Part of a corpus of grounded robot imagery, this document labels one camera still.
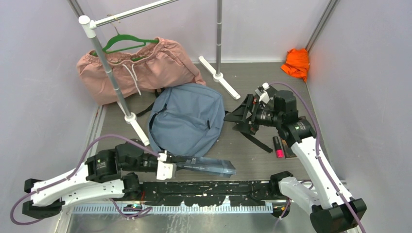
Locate green clothes hanger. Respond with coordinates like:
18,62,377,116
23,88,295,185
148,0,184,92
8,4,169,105
101,25,160,54

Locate Three Days to See book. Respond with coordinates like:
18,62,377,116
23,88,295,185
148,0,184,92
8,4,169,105
281,122,307,159

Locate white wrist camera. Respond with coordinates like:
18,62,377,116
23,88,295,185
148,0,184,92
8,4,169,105
255,83,270,104
156,150,177,181

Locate black notebook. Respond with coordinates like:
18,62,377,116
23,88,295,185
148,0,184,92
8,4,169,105
223,96,256,135

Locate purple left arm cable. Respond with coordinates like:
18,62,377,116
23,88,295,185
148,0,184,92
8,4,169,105
9,134,160,226

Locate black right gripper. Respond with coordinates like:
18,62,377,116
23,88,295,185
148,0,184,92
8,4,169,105
224,94,283,135

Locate blue Nineteen Eighty-Four book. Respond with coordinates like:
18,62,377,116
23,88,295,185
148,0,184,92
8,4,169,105
176,157,237,178

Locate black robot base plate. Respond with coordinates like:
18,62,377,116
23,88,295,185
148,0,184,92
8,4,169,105
111,180,302,208

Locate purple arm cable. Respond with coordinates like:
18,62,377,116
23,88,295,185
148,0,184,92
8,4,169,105
269,82,368,233
9,134,160,226

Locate metal clothes rack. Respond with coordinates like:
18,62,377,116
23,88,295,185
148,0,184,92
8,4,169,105
78,0,240,146

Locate pink highlighter marker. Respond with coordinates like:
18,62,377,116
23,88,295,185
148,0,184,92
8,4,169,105
273,136,285,158

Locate orange cloth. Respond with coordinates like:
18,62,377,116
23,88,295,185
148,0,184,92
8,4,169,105
280,49,310,83

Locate blue backpack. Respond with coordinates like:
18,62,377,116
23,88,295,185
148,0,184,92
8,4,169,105
137,83,228,157

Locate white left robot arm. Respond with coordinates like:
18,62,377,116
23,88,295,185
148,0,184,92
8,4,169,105
22,139,200,219

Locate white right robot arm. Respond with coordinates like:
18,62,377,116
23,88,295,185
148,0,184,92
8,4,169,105
240,90,367,233

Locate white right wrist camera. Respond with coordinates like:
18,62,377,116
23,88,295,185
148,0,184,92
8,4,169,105
255,83,270,104

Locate pink drawstring shorts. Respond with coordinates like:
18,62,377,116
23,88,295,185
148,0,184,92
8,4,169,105
76,38,206,105

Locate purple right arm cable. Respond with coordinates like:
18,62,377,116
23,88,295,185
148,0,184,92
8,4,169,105
269,82,368,233

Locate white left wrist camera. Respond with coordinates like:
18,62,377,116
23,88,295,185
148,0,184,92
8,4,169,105
156,150,177,181

